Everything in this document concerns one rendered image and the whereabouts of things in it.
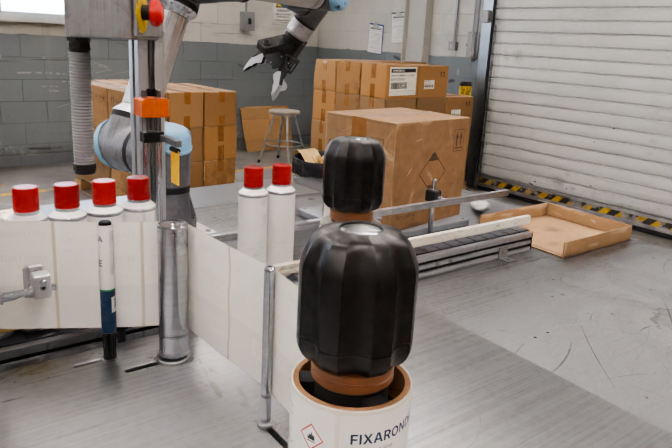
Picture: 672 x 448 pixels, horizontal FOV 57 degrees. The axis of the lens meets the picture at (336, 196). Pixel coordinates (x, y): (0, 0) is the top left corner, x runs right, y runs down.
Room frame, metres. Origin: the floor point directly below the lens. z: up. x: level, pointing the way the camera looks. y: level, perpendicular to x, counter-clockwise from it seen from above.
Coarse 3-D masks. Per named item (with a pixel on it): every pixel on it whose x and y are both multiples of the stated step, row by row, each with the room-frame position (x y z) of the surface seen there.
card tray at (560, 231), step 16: (528, 208) 1.73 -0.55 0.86; (544, 208) 1.77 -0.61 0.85; (560, 208) 1.75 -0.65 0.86; (528, 224) 1.66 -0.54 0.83; (544, 224) 1.67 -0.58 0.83; (560, 224) 1.68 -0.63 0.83; (576, 224) 1.69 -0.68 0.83; (592, 224) 1.66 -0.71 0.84; (608, 224) 1.63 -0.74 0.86; (624, 224) 1.59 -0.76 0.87; (544, 240) 1.52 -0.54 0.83; (560, 240) 1.53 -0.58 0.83; (576, 240) 1.42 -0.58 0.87; (592, 240) 1.47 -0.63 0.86; (608, 240) 1.51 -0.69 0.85; (624, 240) 1.56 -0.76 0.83; (560, 256) 1.40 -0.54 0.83
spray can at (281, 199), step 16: (272, 176) 1.06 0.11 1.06; (288, 176) 1.06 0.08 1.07; (272, 192) 1.05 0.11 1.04; (288, 192) 1.05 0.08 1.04; (272, 208) 1.05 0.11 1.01; (288, 208) 1.05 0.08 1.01; (272, 224) 1.05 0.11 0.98; (288, 224) 1.05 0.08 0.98; (272, 240) 1.05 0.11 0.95; (288, 240) 1.05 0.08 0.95; (272, 256) 1.05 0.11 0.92; (288, 256) 1.05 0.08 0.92
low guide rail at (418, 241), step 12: (528, 216) 1.45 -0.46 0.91; (468, 228) 1.32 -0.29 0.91; (480, 228) 1.34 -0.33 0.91; (492, 228) 1.37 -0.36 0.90; (504, 228) 1.40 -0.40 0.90; (420, 240) 1.23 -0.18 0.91; (432, 240) 1.25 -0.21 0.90; (444, 240) 1.28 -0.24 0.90; (276, 264) 1.03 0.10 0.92; (288, 264) 1.04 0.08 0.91
